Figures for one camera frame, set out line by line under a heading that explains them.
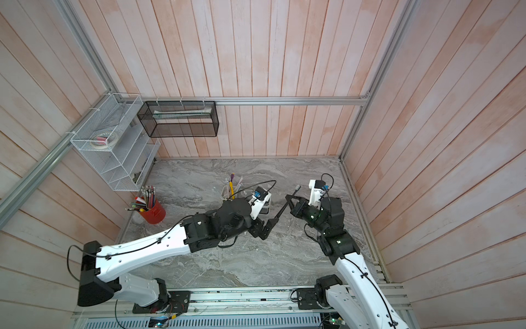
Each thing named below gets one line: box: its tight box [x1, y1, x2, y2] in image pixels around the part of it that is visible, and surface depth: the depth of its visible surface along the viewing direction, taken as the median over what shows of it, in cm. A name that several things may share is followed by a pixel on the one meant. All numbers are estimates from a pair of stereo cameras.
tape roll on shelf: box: [89, 131, 119, 150], surface depth 75 cm
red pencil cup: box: [138, 198, 167, 225], surface depth 91 cm
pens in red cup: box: [124, 185, 156, 213], surface depth 88 cm
